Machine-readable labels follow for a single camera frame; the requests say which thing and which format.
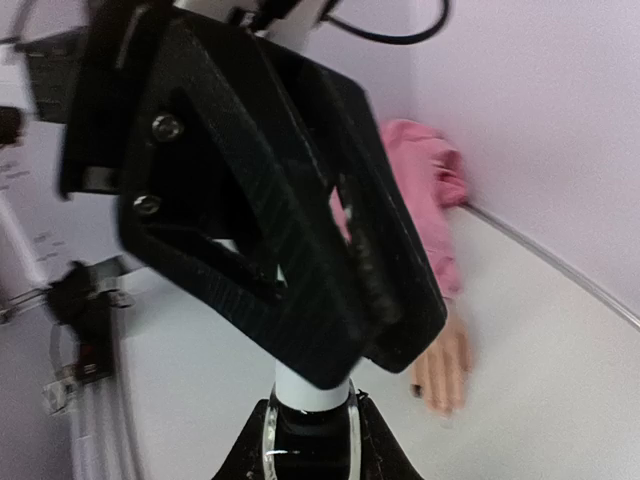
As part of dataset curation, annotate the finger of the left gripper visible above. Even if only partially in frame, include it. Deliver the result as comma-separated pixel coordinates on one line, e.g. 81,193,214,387
259,41,446,374
118,13,370,389

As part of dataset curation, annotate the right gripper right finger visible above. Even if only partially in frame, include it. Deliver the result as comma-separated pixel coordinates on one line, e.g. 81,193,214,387
349,384,423,480

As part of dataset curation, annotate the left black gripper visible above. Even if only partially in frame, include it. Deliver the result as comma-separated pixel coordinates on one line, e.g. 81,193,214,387
57,0,201,201

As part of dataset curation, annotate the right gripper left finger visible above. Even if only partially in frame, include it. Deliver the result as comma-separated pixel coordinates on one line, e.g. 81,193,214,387
212,399,269,480

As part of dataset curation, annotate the black nail polish bottle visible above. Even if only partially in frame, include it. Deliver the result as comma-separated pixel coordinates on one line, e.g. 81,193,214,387
261,383,362,479

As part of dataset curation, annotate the white nail polish cap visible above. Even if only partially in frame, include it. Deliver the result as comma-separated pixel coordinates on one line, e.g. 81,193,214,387
209,237,351,412

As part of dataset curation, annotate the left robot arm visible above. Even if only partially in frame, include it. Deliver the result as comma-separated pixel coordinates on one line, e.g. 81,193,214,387
1,1,447,391

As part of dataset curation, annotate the mannequin hand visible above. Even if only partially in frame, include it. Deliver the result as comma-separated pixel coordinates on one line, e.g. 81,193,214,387
409,300,472,416

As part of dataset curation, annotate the pink hoodie sleeve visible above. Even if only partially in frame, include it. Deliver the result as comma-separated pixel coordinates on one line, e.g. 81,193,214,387
329,118,469,299

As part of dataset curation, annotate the aluminium front rail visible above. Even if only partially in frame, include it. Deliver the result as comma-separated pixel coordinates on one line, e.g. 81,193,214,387
0,259,146,480

